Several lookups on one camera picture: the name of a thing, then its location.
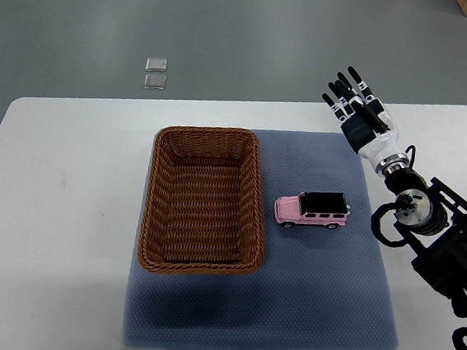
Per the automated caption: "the brown wicker basket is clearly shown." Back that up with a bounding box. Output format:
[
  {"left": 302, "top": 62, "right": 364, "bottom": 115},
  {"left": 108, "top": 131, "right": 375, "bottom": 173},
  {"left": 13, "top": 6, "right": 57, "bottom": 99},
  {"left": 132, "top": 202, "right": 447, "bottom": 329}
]
[{"left": 137, "top": 126, "right": 265, "bottom": 275}]

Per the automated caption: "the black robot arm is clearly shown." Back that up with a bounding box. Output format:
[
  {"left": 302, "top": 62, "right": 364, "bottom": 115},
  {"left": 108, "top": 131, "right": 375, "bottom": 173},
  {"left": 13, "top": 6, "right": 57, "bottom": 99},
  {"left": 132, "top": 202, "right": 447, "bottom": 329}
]
[{"left": 322, "top": 67, "right": 467, "bottom": 318}]

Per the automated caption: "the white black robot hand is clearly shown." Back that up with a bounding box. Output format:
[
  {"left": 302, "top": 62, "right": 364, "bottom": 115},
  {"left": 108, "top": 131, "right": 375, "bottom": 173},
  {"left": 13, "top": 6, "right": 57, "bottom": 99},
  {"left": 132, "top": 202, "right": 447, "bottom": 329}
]
[{"left": 321, "top": 66, "right": 409, "bottom": 175}]

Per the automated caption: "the pink toy car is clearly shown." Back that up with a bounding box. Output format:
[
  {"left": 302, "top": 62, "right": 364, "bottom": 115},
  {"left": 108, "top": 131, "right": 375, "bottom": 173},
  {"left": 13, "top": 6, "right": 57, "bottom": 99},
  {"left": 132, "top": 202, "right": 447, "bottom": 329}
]
[{"left": 273, "top": 191, "right": 351, "bottom": 230}]

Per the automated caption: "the black looped cable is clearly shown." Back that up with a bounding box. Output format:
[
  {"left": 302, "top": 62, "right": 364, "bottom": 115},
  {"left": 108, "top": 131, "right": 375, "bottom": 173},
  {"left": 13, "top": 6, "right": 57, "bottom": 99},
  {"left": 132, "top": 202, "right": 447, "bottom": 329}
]
[{"left": 367, "top": 200, "right": 412, "bottom": 250}]

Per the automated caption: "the blue grey foam mat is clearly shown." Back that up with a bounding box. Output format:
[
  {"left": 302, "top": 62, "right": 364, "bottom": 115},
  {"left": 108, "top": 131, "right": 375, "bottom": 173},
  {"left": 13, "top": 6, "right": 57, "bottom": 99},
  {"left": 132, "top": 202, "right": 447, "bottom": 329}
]
[{"left": 123, "top": 130, "right": 398, "bottom": 350}]

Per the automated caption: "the upper metal floor plate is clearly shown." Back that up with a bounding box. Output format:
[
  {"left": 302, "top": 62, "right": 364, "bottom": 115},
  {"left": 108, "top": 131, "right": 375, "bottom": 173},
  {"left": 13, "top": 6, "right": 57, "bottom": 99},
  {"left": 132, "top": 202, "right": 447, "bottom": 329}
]
[{"left": 145, "top": 57, "right": 167, "bottom": 72}]

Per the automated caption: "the lower metal floor plate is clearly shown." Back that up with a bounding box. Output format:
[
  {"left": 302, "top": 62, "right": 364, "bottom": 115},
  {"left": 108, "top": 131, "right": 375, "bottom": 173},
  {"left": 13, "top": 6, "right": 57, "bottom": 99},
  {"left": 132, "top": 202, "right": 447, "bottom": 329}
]
[{"left": 143, "top": 73, "right": 166, "bottom": 90}]

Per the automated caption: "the metal floor plate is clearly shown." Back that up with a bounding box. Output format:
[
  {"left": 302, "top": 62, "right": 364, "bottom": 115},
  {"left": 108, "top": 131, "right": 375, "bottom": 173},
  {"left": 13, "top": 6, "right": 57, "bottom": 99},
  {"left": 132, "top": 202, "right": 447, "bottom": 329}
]
[
  {"left": 145, "top": 57, "right": 167, "bottom": 72},
  {"left": 143, "top": 73, "right": 166, "bottom": 90}
]

